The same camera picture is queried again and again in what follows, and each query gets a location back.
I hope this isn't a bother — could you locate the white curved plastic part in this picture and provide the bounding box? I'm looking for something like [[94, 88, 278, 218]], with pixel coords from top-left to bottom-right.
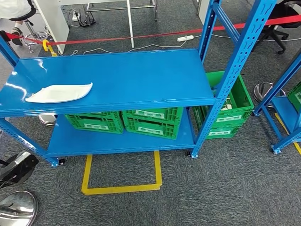
[[25, 82, 94, 104]]

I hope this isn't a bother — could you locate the blue metal shelf rack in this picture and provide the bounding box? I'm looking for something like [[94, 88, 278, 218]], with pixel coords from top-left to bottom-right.
[[0, 0, 278, 168], [253, 47, 301, 155]]

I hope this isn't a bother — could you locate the yellow floor tape square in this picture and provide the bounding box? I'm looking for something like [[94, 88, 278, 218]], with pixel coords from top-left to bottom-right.
[[81, 150, 162, 196]]

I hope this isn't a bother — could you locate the white desk panel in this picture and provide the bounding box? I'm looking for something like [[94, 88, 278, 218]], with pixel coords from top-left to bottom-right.
[[198, 0, 210, 25]]

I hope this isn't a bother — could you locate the open green plastic crate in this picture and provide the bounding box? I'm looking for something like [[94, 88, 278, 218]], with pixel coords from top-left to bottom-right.
[[192, 71, 255, 129]]

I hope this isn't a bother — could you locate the yellow hook-shaped fitting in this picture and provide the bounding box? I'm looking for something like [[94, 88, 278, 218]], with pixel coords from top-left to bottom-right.
[[42, 39, 57, 57]]

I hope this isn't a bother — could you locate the white desk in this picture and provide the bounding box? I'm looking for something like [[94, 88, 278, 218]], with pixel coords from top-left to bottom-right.
[[34, 0, 134, 54]]

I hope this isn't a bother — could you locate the yellow floor tape line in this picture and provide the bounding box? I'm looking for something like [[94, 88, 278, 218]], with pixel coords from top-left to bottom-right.
[[275, 113, 301, 156]]

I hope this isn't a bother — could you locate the black stool chrome base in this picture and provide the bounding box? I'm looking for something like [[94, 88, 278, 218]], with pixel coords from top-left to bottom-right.
[[9, 8, 48, 54]]

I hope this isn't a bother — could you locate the red barrier tape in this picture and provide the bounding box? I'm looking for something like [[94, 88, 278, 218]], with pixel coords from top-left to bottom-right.
[[0, 15, 301, 48]]

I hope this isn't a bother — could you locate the black office chair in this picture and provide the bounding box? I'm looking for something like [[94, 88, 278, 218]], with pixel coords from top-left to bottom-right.
[[253, 0, 301, 55]]

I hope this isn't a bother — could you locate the person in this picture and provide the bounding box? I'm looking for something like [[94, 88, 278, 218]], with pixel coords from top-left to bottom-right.
[[0, 0, 36, 47]]

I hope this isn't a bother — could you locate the steel frame table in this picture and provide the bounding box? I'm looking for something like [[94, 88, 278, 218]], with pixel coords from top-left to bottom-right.
[[82, 0, 158, 22]]

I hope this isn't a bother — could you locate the white cable bundle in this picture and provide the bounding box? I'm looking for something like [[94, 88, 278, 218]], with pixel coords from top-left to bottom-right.
[[221, 98, 233, 111]]

